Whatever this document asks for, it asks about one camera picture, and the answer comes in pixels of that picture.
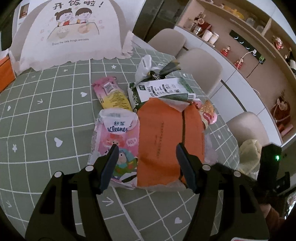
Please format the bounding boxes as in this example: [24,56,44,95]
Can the pink kleenex tissue pack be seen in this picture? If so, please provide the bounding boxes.
[88,108,140,189]

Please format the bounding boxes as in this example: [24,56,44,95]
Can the wooden wall shelf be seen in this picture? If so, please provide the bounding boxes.
[176,1,295,146]

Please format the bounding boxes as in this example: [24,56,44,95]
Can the small red figurine left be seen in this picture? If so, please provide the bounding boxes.
[220,46,231,57]

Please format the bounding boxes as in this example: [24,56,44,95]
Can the small red figurine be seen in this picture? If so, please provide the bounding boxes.
[220,46,231,57]
[234,58,244,70]

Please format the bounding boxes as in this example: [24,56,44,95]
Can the translucent trash bag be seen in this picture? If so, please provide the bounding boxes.
[238,139,262,180]

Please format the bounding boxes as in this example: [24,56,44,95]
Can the red doll large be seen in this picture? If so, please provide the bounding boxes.
[270,96,293,137]

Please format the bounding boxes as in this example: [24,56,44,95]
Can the small red figurine right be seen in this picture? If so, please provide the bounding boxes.
[234,58,244,70]

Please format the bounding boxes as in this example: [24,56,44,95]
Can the pink yellow snack wrapper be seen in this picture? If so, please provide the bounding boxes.
[92,77,132,111]

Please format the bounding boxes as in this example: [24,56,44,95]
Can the green white snack bag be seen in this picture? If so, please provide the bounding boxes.
[127,60,197,113]

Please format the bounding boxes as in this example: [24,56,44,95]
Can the green checkered tablecloth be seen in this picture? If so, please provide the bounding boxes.
[0,47,241,241]

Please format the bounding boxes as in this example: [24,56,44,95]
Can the white cup left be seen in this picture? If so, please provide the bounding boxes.
[202,30,213,42]

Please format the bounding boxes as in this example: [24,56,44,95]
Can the white cartoon food cover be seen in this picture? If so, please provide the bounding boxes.
[9,1,133,75]

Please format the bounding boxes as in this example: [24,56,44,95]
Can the orange tissue box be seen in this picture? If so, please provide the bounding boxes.
[0,49,16,92]

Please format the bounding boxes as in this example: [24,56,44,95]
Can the beige chair near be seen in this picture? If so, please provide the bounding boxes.
[226,111,270,147]

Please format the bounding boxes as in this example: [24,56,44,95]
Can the white crumpled tissue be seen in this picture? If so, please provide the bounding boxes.
[134,55,152,87]

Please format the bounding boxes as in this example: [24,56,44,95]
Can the beige chair far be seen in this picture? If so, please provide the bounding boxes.
[148,29,186,57]

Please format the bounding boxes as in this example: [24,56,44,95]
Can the red snack wrapper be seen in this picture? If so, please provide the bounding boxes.
[192,98,218,130]

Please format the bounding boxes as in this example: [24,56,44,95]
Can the white sideboard cabinet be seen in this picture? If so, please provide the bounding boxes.
[174,26,283,146]

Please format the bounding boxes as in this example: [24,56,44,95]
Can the beige chair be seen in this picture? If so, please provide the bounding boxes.
[148,29,186,57]
[177,48,223,96]
[226,111,270,147]

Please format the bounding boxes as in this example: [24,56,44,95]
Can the orange paper bag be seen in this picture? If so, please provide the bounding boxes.
[137,98,205,190]

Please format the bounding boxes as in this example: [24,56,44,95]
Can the black power strip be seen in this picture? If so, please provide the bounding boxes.
[229,30,265,64]

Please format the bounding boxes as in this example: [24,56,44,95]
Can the beige chair middle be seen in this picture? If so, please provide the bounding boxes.
[177,48,223,96]

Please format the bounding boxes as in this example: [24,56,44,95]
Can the white cup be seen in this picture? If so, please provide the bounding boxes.
[202,30,213,42]
[208,32,219,45]

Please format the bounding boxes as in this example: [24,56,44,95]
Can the white cup right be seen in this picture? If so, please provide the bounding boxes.
[208,32,219,45]

